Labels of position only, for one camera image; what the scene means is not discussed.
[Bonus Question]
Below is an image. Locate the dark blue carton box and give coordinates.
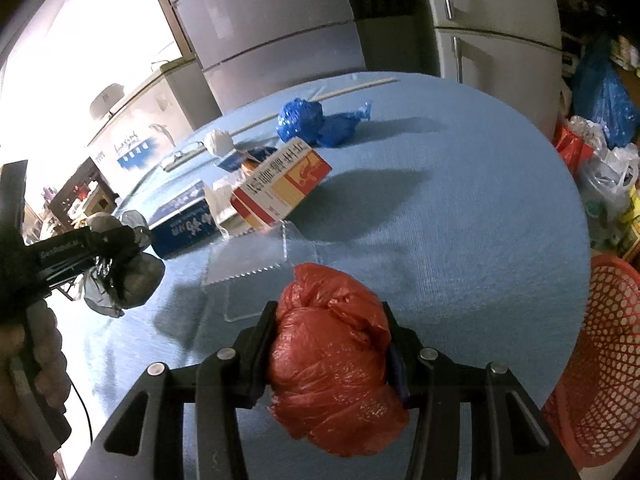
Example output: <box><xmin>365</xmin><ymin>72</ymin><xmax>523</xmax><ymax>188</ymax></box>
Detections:
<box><xmin>149</xmin><ymin>181</ymin><xmax>219</xmax><ymax>259</ymax></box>

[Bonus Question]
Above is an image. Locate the blue tablecloth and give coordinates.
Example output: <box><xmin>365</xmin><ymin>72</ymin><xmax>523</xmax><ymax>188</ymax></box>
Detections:
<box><xmin>69</xmin><ymin>71</ymin><xmax>592</xmax><ymax>480</ymax></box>

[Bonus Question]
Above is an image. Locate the white plastic bags pile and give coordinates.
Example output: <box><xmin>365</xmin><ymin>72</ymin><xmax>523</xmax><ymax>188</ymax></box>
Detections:
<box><xmin>568</xmin><ymin>115</ymin><xmax>639</xmax><ymax>250</ymax></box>

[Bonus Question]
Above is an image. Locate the red shopping bag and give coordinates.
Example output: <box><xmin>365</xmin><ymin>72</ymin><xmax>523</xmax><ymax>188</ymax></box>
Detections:
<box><xmin>552</xmin><ymin>122</ymin><xmax>594</xmax><ymax>177</ymax></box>

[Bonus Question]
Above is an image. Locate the clear plastic packaging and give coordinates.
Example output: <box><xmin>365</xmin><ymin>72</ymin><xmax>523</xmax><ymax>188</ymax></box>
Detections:
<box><xmin>202</xmin><ymin>221</ymin><xmax>319</xmax><ymax>323</ymax></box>

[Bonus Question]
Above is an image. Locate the white crumpled tissue ball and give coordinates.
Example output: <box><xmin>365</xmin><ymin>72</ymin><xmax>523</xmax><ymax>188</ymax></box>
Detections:
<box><xmin>203</xmin><ymin>129</ymin><xmax>234</xmax><ymax>158</ymax></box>

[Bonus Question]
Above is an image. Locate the blue crumpled plastic bag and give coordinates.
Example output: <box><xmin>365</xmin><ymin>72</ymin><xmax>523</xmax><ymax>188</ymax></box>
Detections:
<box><xmin>277</xmin><ymin>98</ymin><xmax>372</xmax><ymax>148</ymax></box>

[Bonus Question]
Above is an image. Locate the large blue bag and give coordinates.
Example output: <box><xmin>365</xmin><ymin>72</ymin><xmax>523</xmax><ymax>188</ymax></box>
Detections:
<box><xmin>572</xmin><ymin>38</ymin><xmax>639</xmax><ymax>150</ymax></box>

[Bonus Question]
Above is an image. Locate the small blue flat box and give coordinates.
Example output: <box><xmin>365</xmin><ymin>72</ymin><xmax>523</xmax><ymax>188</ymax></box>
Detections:
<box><xmin>217</xmin><ymin>146</ymin><xmax>277</xmax><ymax>172</ymax></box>

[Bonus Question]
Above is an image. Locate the red mesh waste basket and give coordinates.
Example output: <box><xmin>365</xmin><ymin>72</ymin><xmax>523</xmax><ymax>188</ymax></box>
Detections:
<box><xmin>541</xmin><ymin>255</ymin><xmax>639</xmax><ymax>470</ymax></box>

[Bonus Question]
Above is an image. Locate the silver two-door refrigerator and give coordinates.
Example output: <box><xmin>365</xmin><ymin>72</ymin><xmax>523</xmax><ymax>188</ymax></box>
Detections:
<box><xmin>428</xmin><ymin>0</ymin><xmax>562</xmax><ymax>138</ymax></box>

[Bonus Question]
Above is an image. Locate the long white stick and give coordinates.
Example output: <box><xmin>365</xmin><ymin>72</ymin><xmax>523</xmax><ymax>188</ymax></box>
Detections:
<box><xmin>229</xmin><ymin>77</ymin><xmax>398</xmax><ymax>138</ymax></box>

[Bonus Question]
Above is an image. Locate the grey multi-drawer refrigerator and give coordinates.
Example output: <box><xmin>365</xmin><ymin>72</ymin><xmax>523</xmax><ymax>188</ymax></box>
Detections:
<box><xmin>163</xmin><ymin>0</ymin><xmax>366</xmax><ymax>113</ymax></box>

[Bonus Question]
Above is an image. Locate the red plastic bag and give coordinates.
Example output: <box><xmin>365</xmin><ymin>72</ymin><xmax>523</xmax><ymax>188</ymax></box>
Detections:
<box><xmin>269</xmin><ymin>263</ymin><xmax>409</xmax><ymax>458</ymax></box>

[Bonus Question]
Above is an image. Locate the grey plastic bag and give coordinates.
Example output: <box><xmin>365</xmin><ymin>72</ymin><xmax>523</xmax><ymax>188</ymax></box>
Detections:
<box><xmin>82</xmin><ymin>210</ymin><xmax>166</xmax><ymax>318</ymax></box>

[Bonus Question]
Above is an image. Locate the left hand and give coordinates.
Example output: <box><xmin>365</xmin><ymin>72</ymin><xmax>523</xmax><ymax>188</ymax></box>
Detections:
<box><xmin>1</xmin><ymin>300</ymin><xmax>70</xmax><ymax>439</ymax></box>

